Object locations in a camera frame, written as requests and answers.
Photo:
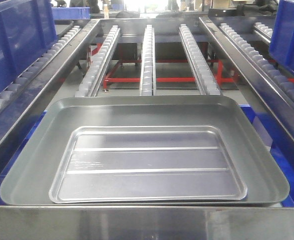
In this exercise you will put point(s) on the small silver ribbed tray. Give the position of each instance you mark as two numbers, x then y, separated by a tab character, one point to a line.
146	164

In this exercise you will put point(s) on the large grey metal tray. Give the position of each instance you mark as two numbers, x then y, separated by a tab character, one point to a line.
29	180

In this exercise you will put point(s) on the blue plastic box under tray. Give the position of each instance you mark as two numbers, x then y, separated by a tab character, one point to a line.
247	109

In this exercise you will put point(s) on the far left roller track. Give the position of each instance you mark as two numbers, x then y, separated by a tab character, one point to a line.
29	73

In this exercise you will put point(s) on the roller track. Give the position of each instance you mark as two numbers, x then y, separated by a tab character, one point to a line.
274	74
29	73

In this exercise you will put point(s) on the far right roller track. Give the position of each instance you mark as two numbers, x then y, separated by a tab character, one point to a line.
274	74

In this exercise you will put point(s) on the blue crate at left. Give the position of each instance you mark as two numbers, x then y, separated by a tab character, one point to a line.
26	32

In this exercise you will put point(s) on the blue crate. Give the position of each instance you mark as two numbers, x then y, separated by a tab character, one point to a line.
282	43
26	32

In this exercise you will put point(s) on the blue crate at right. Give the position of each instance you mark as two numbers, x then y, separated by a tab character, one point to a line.
282	43

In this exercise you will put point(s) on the centre roller track rail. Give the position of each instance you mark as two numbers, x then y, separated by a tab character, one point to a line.
147	85

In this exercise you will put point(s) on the roller track rail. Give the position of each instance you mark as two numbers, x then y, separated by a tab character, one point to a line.
204	79
90	84
147	85

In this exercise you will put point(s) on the left roller track rail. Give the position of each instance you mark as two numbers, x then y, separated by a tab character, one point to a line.
90	84

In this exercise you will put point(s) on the right roller track rail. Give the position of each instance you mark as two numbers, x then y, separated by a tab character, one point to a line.
204	79

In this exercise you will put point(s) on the right steel divider rail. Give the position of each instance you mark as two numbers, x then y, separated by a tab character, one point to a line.
274	107

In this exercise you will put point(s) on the steel divider rail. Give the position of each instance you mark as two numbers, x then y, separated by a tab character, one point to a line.
274	107
23	111

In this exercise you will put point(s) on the left steel divider rail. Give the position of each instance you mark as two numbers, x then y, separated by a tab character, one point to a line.
23	111

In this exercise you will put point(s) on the steel front frame bar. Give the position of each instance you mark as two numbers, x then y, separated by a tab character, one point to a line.
145	223

